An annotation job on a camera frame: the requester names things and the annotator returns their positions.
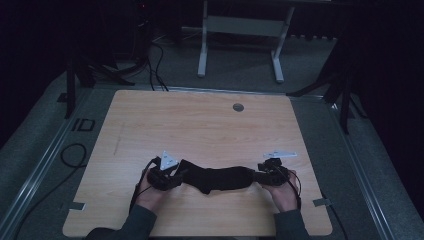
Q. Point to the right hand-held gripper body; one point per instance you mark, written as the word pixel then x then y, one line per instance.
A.
pixel 276 175

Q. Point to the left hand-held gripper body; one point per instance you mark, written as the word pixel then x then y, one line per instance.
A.
pixel 160 178

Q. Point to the person's left hand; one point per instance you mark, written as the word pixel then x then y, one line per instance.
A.
pixel 150 197

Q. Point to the person's right hand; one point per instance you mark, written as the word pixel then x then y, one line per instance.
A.
pixel 285 196

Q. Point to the grey round table grommet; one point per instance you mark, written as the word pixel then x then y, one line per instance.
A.
pixel 238 107

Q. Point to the black tripod stand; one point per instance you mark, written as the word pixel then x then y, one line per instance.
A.
pixel 71 86
pixel 345 100

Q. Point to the white metal table frame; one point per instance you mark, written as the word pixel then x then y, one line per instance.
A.
pixel 245 26

